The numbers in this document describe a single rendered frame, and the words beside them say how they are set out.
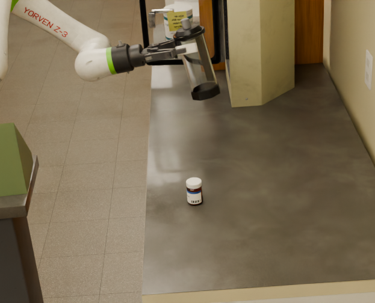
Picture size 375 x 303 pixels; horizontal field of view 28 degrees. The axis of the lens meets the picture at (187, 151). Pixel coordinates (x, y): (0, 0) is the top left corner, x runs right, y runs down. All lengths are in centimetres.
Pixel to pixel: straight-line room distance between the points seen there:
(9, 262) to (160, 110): 78
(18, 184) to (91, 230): 154
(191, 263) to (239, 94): 95
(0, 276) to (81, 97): 297
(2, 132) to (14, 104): 314
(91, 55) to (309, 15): 96
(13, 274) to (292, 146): 99
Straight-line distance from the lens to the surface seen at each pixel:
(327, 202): 219
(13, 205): 231
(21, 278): 253
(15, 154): 229
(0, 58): 228
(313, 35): 310
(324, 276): 191
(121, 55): 251
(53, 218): 399
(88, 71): 253
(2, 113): 528
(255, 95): 275
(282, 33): 277
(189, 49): 247
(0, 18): 236
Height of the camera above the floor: 210
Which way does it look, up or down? 28 degrees down
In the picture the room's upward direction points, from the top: 4 degrees counter-clockwise
